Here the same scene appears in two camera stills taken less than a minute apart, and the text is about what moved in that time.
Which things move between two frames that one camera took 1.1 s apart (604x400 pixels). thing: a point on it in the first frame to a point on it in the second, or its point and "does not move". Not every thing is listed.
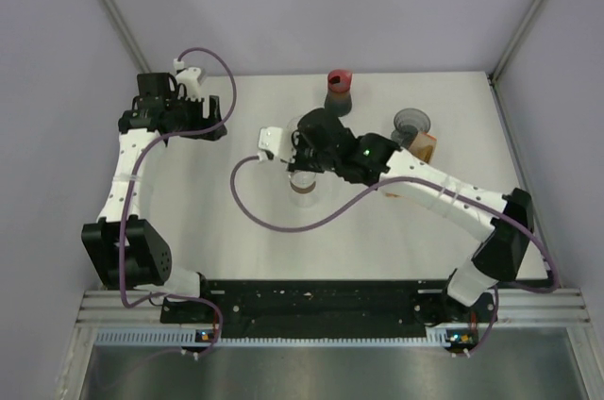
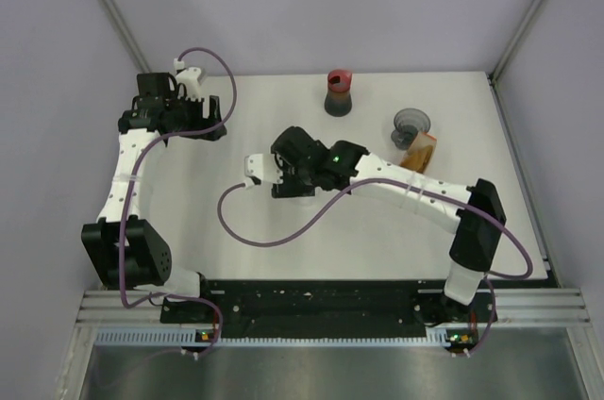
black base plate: x=327 y=308 does not move
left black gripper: x=178 y=97 does not move
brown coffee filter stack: x=423 y=146 does not move
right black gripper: x=298 y=141 to x=287 y=189
